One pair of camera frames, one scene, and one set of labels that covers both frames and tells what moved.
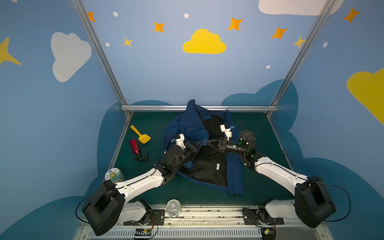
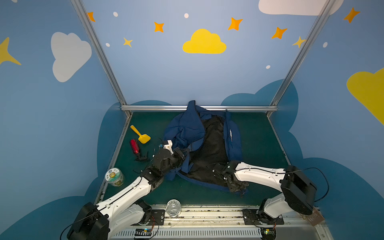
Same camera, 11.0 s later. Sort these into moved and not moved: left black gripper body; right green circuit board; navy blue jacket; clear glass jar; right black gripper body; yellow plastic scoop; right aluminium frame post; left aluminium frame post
Moved: left black gripper body; right black gripper body
Not moved: left aluminium frame post; right aluminium frame post; yellow plastic scoop; navy blue jacket; clear glass jar; right green circuit board
